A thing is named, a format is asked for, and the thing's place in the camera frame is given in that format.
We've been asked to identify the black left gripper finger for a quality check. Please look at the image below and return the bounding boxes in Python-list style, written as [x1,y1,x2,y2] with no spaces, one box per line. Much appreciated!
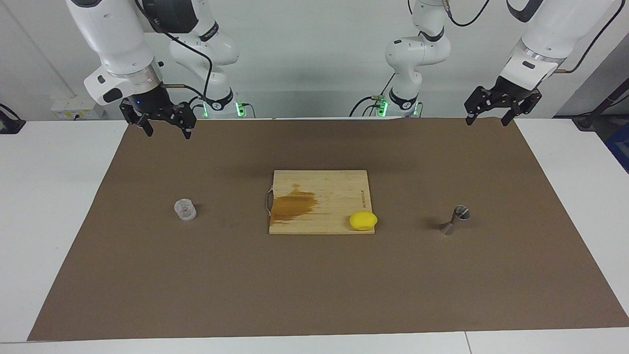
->
[464,87,497,126]
[501,93,541,127]

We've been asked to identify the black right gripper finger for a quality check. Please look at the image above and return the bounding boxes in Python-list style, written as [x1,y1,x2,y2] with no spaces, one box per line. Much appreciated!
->
[120,101,154,137]
[170,102,197,140]

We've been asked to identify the clear plastic cup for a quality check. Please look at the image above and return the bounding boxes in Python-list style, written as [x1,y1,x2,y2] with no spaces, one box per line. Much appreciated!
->
[174,198,197,222]

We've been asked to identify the white power strip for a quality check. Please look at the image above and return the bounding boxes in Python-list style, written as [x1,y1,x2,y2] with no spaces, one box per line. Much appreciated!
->
[51,96,106,120]

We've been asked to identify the black stand leg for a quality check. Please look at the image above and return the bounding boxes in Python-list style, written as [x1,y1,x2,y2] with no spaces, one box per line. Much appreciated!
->
[572,79,629,131]

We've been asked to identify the blue box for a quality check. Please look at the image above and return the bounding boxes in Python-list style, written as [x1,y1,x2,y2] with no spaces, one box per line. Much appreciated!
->
[604,123,629,173]

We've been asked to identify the stained wooden cutting board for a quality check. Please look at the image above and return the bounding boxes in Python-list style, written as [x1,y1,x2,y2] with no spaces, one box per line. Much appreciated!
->
[265,170,376,235]

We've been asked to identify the yellow lemon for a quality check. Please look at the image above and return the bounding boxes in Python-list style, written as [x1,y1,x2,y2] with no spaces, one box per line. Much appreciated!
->
[349,211,378,231]

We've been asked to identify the brown table mat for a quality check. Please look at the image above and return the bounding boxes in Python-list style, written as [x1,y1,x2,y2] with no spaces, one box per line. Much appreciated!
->
[27,117,629,341]

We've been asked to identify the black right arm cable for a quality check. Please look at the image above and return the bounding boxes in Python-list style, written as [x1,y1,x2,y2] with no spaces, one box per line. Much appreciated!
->
[133,0,214,106]

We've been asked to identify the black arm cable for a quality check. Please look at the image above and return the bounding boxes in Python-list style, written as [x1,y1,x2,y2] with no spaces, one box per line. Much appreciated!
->
[442,0,629,74]
[133,0,214,106]

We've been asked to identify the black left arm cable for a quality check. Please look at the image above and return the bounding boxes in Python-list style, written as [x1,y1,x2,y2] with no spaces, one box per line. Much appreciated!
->
[442,0,629,74]

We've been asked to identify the black base cable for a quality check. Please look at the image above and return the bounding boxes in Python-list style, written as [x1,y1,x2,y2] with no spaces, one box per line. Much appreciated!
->
[350,73,394,118]

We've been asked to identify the black clamp mount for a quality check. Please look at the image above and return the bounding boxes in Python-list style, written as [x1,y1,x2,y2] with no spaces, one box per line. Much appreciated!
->
[0,103,26,134]

